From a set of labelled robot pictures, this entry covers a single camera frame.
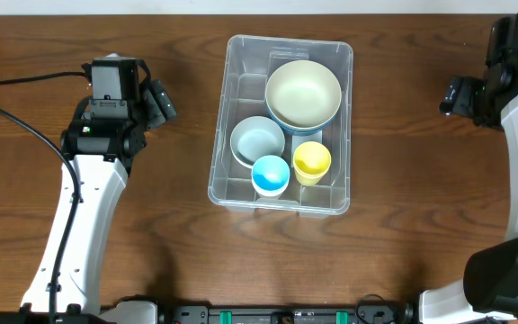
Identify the light blue cup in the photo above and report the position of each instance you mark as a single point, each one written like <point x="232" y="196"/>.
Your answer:
<point x="270" y="173"/>

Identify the white label in container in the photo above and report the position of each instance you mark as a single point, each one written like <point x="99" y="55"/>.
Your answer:
<point x="297" y="140"/>

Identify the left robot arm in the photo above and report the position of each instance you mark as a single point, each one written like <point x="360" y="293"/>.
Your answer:
<point x="66" y="288"/>

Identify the yellow cup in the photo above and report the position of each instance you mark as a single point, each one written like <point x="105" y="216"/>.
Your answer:
<point x="308" y="179"/>
<point x="312" y="158"/>

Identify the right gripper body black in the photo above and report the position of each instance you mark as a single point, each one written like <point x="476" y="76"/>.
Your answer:
<point x="458" y="95"/>

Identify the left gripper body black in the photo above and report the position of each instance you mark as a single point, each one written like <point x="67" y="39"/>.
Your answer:
<point x="154" y="114"/>

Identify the dark blue bowl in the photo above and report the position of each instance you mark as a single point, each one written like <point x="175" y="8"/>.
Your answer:
<point x="298" y="131"/>

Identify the white bowl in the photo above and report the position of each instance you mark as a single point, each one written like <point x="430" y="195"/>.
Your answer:
<point x="243" y="161"/>

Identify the cream cup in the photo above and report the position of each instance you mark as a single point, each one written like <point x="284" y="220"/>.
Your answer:
<point x="269" y="196"/>

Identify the beige bowl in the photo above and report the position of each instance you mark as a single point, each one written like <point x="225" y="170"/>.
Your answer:
<point x="303" y="94"/>

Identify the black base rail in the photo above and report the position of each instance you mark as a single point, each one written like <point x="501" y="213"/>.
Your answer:
<point x="373" y="312"/>

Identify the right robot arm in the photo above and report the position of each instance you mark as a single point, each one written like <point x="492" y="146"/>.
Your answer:
<point x="488" y="290"/>

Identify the grey bowl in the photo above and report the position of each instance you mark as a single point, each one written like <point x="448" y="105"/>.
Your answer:
<point x="257" y="136"/>

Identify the clear plastic storage container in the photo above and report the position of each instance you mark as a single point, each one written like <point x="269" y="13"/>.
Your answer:
<point x="250" y="61"/>

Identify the pink cup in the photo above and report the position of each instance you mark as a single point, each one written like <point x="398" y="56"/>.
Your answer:
<point x="260" y="190"/>

